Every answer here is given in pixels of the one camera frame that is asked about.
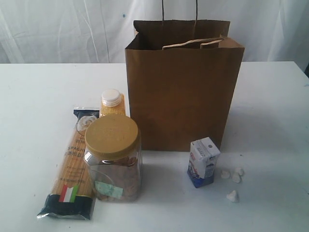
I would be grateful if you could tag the yellow grain bottle white cap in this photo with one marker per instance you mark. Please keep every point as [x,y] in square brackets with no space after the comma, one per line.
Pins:
[112,103]

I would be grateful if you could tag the spaghetti packet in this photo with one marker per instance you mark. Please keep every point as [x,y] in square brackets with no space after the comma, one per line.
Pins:
[71,196]

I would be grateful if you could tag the small milk carton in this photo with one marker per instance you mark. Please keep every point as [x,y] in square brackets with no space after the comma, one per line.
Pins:
[202,162]

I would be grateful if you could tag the brown paper bag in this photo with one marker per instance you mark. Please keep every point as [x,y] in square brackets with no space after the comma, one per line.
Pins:
[181,77]

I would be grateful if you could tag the clear nut jar yellow lid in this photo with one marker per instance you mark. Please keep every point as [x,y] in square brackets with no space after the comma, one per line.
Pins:
[113,158]

